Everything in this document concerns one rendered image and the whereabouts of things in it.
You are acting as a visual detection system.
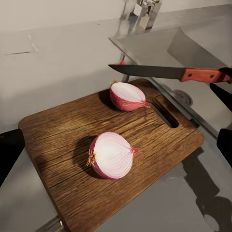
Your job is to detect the cutting board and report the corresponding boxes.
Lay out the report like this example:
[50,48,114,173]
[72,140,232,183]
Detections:
[18,78,204,232]

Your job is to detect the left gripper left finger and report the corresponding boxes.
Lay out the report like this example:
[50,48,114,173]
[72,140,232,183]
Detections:
[0,128,25,187]

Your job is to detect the parer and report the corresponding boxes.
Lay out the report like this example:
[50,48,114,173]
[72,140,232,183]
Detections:
[108,64,232,84]

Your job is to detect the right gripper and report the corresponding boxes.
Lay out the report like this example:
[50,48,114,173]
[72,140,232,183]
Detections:
[209,67,232,111]

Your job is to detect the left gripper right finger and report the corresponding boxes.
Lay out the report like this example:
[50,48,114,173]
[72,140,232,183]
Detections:
[217,128,232,167]

